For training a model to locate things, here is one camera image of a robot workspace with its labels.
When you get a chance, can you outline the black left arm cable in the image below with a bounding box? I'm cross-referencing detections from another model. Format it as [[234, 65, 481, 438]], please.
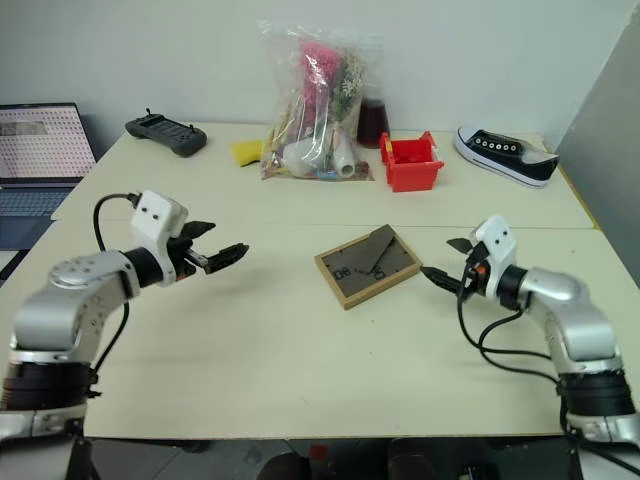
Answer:
[[89, 192, 144, 401]]

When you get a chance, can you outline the grey partition panel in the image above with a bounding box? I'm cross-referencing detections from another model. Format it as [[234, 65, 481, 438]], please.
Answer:
[[554, 23, 640, 292]]

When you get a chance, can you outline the laptop computer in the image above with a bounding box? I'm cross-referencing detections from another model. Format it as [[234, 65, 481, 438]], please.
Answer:
[[0, 102, 98, 251]]

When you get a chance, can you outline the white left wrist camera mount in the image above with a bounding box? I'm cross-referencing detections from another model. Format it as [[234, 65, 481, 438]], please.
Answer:
[[130, 190, 190, 285]]

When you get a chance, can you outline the yellow sponge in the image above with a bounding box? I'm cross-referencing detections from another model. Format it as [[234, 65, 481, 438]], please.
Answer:
[[230, 139, 265, 169]]

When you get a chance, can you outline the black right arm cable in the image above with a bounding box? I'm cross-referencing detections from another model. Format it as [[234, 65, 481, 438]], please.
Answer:
[[455, 267, 569, 396]]

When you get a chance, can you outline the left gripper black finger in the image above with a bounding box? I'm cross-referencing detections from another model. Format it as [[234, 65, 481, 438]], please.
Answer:
[[182, 219, 218, 241], [202, 242, 251, 275]]

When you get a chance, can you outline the dark red cup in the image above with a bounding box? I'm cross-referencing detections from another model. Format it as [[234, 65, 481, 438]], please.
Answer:
[[355, 97, 393, 151]]

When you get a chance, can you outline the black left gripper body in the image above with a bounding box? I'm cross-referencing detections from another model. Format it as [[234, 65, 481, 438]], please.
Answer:
[[167, 232, 211, 284]]

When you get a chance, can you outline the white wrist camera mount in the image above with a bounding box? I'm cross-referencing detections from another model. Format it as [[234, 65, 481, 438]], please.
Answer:
[[130, 190, 190, 285], [468, 215, 519, 302]]

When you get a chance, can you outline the black handheld remote controller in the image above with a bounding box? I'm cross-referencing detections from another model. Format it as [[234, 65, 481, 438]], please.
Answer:
[[124, 108, 209, 159]]

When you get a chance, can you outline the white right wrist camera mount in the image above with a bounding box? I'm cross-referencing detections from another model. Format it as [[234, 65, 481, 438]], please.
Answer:
[[468, 215, 519, 302]]

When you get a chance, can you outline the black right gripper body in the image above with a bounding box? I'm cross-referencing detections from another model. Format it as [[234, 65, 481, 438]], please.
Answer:
[[456, 242, 490, 302]]

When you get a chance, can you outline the clear plastic bag of flowers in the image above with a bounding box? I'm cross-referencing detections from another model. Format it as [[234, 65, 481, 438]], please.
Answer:
[[255, 19, 384, 183]]

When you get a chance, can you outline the white cylindrical bottle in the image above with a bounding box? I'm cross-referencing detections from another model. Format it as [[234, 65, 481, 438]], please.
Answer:
[[331, 130, 359, 179]]

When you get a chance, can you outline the black and white sneaker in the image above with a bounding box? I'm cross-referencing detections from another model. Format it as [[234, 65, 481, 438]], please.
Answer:
[[452, 125, 562, 190]]

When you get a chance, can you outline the red plastic storage bin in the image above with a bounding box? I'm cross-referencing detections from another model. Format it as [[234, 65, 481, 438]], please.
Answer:
[[377, 130, 446, 194]]

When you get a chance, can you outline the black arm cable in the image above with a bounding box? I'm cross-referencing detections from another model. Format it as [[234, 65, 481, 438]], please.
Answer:
[[89, 192, 144, 401], [455, 267, 569, 396]]

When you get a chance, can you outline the wooden tray with grey panel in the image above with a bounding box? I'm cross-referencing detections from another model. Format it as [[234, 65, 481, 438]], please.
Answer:
[[314, 224, 424, 312]]

